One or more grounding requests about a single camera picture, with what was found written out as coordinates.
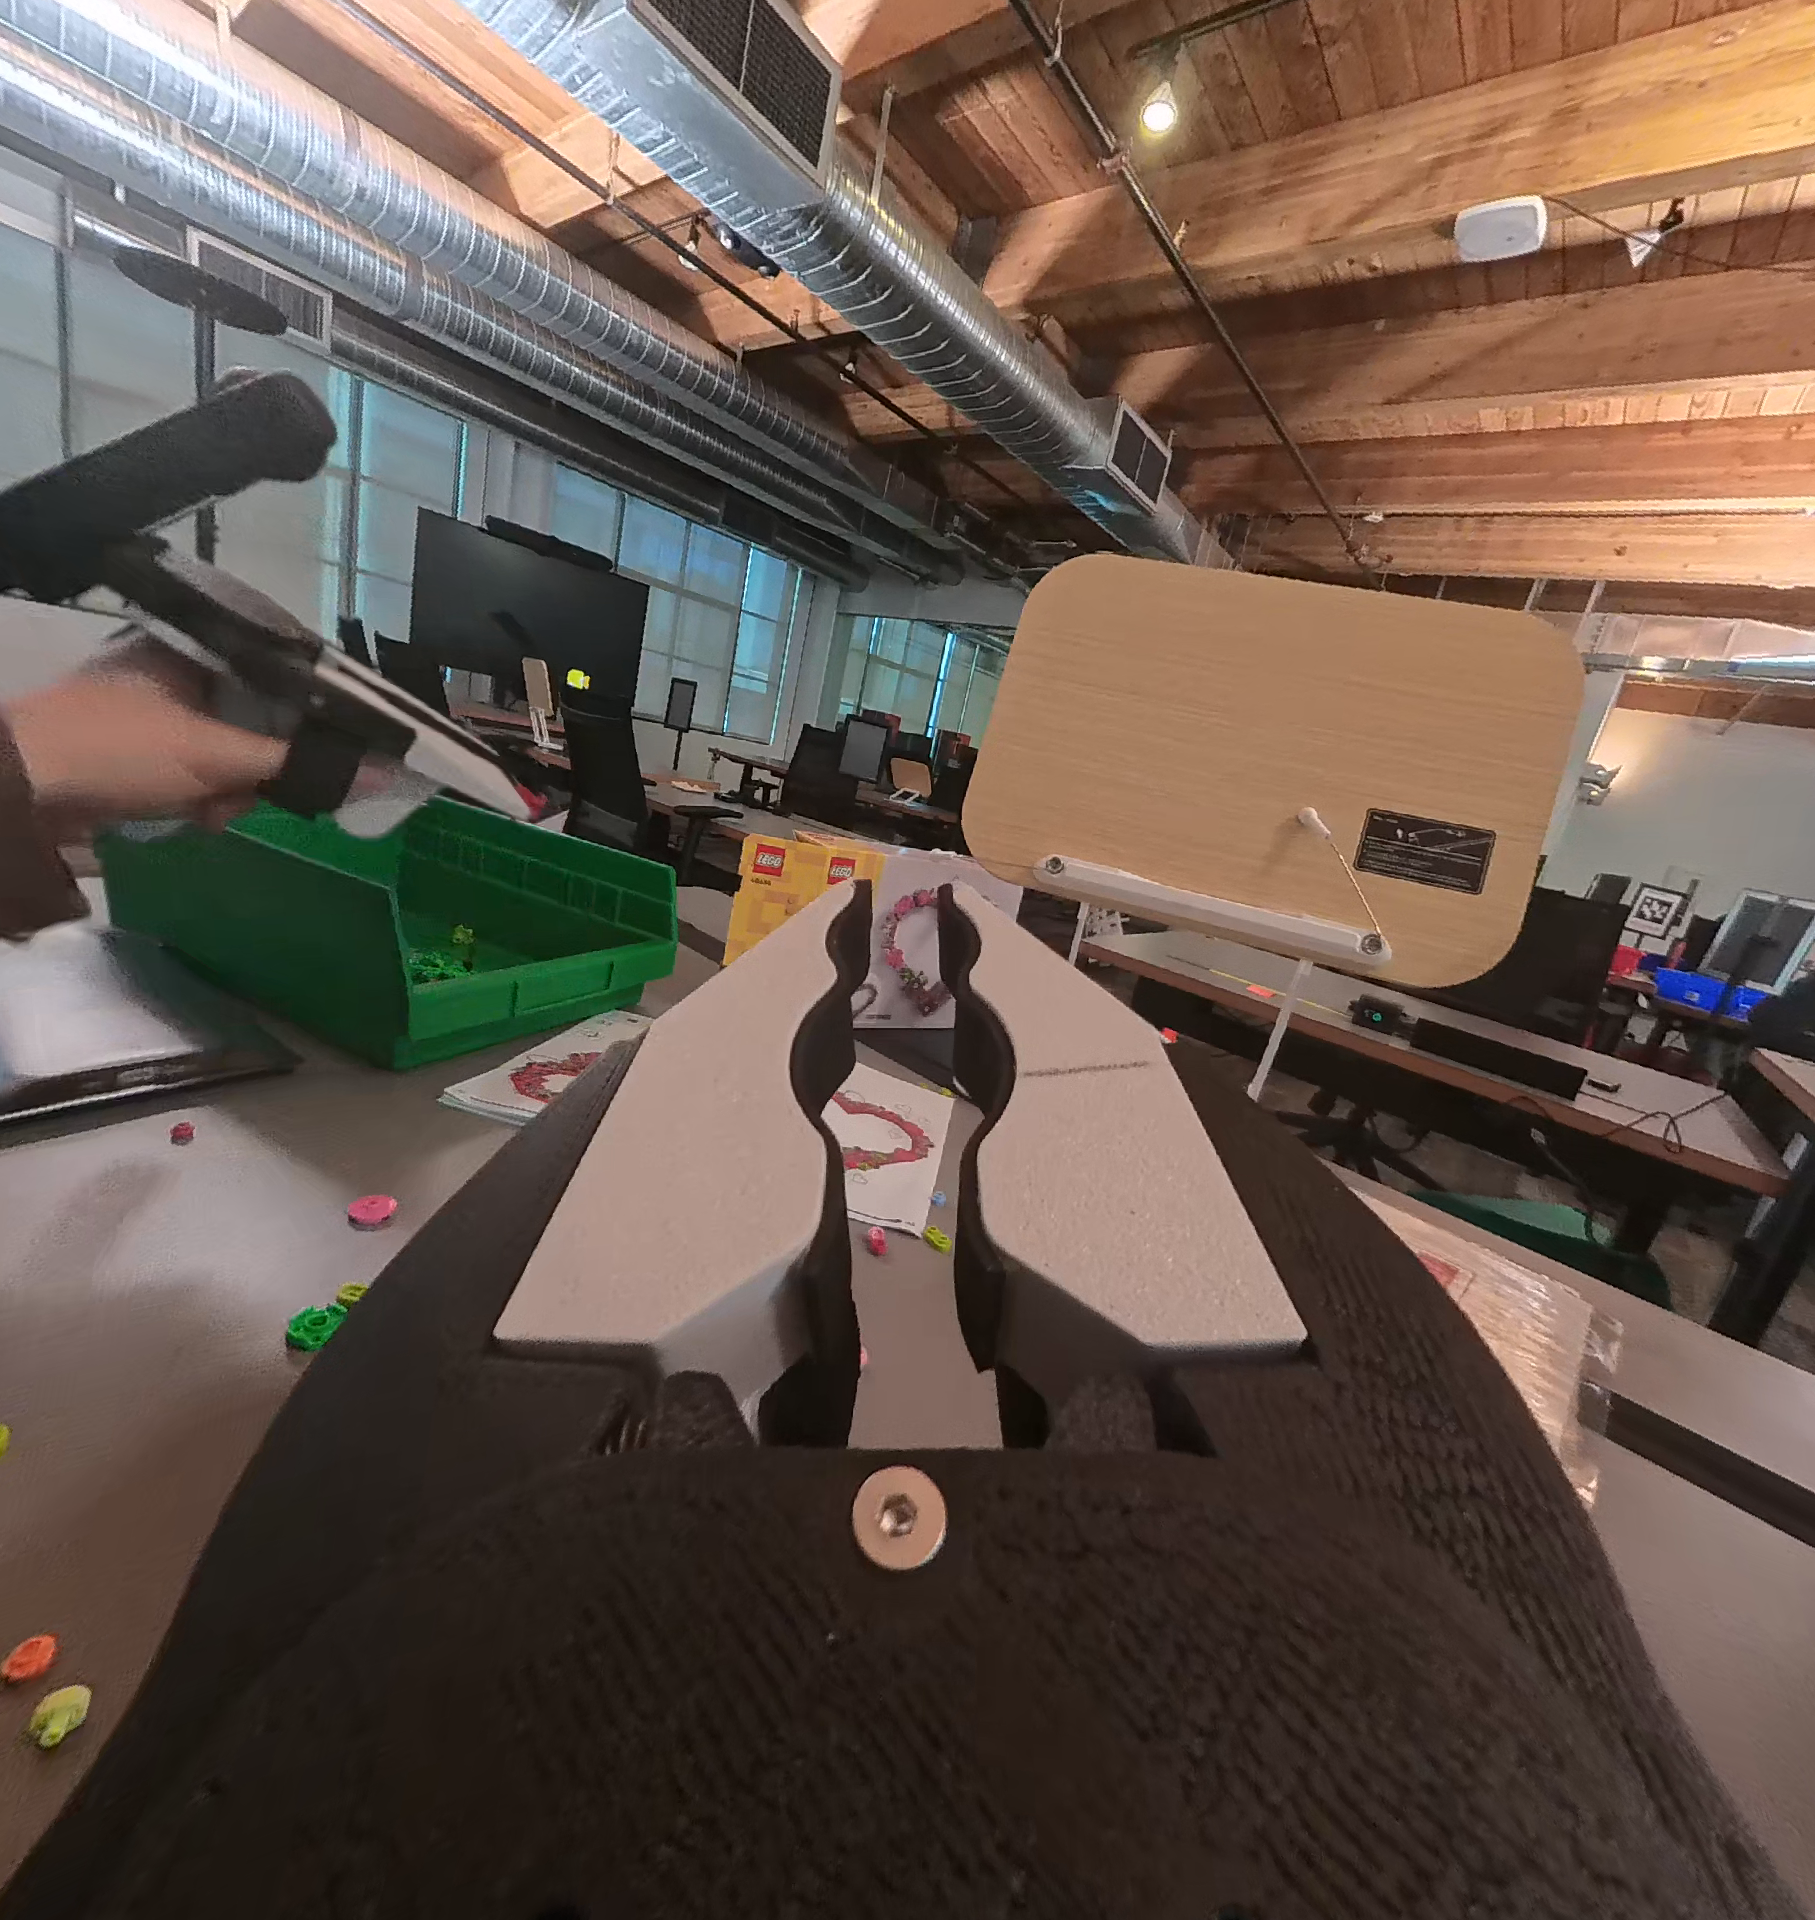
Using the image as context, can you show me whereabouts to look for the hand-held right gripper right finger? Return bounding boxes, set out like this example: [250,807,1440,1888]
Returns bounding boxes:
[938,883,1312,1449]

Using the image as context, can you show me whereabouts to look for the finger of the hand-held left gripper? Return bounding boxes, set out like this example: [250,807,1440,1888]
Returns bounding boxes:
[309,645,538,827]

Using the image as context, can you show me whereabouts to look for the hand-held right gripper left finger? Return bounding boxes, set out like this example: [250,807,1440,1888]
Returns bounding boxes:
[498,883,872,1449]

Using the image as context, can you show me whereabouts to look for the yellow toy set box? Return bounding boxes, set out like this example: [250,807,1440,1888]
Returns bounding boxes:
[723,832,1026,1028]

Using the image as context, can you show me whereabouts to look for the person's left hand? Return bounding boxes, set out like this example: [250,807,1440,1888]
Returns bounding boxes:
[10,645,299,837]

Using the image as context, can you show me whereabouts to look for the black office chair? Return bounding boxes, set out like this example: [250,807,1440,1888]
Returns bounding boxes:
[768,720,851,827]
[562,696,655,854]
[373,629,451,720]

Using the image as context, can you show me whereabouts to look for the black disc floor lamp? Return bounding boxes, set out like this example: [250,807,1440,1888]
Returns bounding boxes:
[111,248,292,564]

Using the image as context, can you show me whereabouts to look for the open instruction booklet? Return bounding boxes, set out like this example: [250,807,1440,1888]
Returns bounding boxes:
[443,1007,961,1236]

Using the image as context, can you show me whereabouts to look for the scattered small loose bricks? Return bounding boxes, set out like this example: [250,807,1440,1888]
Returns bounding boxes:
[0,1117,961,1753]

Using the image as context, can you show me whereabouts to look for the black long bar device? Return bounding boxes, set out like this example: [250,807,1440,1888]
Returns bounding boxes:
[1414,1013,1588,1100]

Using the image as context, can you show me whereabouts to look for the clear bag with printed sheet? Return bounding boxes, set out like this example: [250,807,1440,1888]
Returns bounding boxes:
[1357,1185,1617,1506]

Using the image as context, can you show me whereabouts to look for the beige panel on white stand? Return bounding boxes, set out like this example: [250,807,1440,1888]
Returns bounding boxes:
[961,549,1588,1107]

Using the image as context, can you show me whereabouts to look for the black wall screen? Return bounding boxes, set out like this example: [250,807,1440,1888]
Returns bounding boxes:
[407,505,655,707]

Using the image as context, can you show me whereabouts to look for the silver air duct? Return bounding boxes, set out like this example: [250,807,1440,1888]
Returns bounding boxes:
[0,0,1026,585]
[456,0,1241,564]

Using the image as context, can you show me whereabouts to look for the black metal frame post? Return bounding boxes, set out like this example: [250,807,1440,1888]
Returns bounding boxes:
[1710,1053,1815,1343]

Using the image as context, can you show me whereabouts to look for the thin silver duct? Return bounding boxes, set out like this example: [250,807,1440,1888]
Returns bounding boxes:
[1584,639,1815,680]

